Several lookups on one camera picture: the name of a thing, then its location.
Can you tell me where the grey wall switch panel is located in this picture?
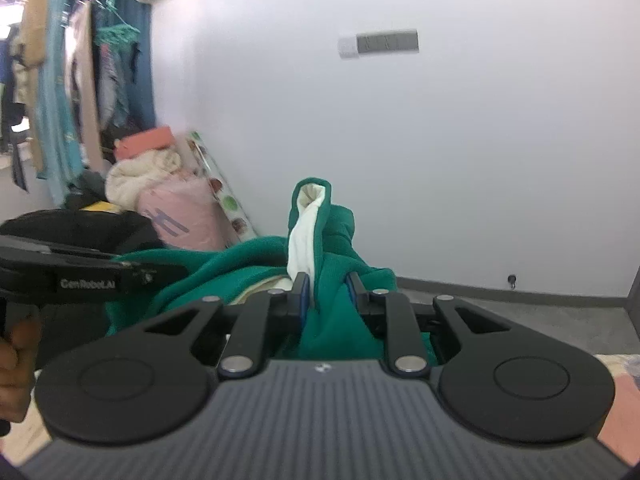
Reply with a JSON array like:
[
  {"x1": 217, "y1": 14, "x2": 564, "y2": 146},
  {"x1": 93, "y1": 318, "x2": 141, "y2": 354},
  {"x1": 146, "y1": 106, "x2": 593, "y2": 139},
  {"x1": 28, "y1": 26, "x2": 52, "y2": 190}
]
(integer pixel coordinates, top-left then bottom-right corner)
[{"x1": 356, "y1": 30, "x2": 419, "y2": 54}]

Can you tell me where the beige hanging garment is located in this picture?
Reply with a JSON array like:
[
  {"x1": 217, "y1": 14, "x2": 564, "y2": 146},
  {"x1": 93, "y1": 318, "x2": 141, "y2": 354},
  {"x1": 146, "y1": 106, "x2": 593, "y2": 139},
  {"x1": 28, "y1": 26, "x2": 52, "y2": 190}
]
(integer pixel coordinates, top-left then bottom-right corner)
[{"x1": 65, "y1": 4, "x2": 103, "y2": 171}]

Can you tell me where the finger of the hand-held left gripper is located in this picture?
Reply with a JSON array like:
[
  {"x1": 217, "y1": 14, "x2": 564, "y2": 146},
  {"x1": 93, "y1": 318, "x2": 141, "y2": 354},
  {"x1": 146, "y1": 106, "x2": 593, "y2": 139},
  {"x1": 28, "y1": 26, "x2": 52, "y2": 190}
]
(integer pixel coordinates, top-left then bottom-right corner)
[{"x1": 114, "y1": 259, "x2": 190, "y2": 295}]

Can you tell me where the cream fleece blanket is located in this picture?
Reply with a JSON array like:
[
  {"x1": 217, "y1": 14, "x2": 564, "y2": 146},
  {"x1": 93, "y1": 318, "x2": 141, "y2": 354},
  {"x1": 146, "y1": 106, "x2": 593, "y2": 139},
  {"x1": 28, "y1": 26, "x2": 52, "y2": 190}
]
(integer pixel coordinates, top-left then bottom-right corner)
[{"x1": 106, "y1": 149, "x2": 183, "y2": 211}]

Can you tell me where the black puffer jacket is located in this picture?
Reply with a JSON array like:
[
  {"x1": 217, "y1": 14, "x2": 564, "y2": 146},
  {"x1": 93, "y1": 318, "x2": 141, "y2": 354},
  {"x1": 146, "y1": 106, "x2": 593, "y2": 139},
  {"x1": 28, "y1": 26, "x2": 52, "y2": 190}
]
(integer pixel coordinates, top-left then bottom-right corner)
[{"x1": 0, "y1": 208, "x2": 166, "y2": 261}]

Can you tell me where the light blue hanging garment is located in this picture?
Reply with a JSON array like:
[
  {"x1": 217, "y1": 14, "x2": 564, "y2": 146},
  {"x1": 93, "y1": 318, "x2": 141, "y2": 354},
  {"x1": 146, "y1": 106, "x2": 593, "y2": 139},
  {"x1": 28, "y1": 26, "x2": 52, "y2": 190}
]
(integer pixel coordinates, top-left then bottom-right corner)
[{"x1": 34, "y1": 0, "x2": 83, "y2": 192}]

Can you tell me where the pastel patchwork bed sheet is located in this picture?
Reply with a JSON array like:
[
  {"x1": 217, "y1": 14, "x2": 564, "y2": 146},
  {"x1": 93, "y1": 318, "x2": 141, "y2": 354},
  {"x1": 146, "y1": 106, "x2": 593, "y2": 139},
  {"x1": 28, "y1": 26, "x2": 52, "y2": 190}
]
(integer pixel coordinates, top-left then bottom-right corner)
[{"x1": 0, "y1": 352, "x2": 640, "y2": 468}]

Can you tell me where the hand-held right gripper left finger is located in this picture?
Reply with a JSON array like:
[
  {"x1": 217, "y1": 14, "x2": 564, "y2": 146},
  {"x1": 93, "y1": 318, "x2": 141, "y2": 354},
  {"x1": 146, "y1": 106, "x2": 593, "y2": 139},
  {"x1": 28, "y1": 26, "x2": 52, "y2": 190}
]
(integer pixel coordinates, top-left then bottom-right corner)
[{"x1": 142, "y1": 272, "x2": 312, "y2": 378}]

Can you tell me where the green garment with white lining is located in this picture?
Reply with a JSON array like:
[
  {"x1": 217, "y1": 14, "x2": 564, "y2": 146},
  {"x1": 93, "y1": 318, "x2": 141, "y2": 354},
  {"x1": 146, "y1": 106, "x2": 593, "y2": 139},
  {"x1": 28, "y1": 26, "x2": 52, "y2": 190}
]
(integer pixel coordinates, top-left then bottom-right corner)
[{"x1": 105, "y1": 177, "x2": 441, "y2": 366}]

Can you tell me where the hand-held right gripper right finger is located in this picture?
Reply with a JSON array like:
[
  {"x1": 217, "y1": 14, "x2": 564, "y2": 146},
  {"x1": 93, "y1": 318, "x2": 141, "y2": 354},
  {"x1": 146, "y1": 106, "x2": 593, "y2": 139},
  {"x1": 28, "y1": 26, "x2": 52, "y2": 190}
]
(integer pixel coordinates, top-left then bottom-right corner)
[{"x1": 345, "y1": 271, "x2": 513, "y2": 377}]

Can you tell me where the dark patterned hanging garment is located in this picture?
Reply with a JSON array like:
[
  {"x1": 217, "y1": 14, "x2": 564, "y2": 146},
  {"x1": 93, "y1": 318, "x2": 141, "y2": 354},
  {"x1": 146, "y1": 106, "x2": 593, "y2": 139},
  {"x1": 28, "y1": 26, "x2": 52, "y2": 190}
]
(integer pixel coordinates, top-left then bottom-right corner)
[{"x1": 95, "y1": 40, "x2": 133, "y2": 131}]

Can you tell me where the tan hanging garment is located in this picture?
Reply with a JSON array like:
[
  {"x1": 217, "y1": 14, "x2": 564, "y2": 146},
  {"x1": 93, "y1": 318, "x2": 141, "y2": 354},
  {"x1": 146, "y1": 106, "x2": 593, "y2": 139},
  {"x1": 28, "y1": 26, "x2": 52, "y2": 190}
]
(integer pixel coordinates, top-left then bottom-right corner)
[{"x1": 22, "y1": 0, "x2": 52, "y2": 68}]

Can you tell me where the dark cloth pile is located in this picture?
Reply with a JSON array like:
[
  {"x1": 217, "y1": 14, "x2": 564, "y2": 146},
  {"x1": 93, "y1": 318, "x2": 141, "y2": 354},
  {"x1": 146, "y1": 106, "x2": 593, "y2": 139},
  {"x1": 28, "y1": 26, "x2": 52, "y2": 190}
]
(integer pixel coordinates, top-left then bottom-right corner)
[{"x1": 64, "y1": 169, "x2": 110, "y2": 210}]

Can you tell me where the pink storage bag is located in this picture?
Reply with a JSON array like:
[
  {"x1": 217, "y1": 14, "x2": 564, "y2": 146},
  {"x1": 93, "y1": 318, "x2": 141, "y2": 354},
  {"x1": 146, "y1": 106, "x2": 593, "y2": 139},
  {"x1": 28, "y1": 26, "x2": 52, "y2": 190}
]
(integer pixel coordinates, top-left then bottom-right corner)
[{"x1": 137, "y1": 175, "x2": 240, "y2": 252}]

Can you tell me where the person's left hand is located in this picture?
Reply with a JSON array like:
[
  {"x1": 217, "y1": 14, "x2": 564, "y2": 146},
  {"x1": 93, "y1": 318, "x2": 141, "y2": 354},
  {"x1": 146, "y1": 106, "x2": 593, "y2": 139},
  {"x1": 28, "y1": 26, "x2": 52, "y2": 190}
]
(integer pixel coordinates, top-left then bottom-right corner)
[{"x1": 0, "y1": 319, "x2": 45, "y2": 423}]

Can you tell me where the grey door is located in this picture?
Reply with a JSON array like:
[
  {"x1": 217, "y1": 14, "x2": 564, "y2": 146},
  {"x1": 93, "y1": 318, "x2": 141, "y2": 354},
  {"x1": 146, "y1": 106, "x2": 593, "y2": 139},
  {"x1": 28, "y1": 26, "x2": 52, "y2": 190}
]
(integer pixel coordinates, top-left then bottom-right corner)
[{"x1": 624, "y1": 264, "x2": 640, "y2": 346}]

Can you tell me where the green clip hanger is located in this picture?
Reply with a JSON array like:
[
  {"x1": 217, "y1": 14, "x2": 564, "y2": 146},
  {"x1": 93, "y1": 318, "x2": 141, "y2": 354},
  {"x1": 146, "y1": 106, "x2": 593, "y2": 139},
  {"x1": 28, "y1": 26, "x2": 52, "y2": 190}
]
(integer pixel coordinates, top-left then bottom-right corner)
[{"x1": 95, "y1": 0, "x2": 142, "y2": 47}]

